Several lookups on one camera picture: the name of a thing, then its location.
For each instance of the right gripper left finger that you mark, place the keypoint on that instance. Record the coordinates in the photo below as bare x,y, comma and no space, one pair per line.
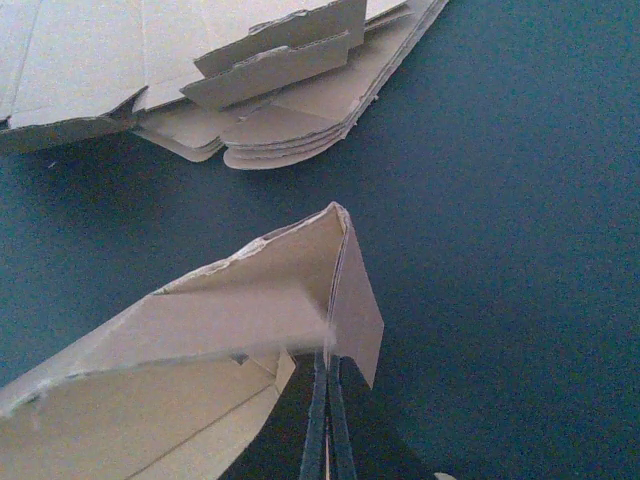
314,456

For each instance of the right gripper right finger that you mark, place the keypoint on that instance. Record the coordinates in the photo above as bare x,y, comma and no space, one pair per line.
341,463

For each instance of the stack of flat cardboard blanks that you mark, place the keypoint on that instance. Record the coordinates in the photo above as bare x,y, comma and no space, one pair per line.
301,120

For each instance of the cardboard box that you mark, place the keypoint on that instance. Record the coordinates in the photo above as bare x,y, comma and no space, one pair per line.
210,376

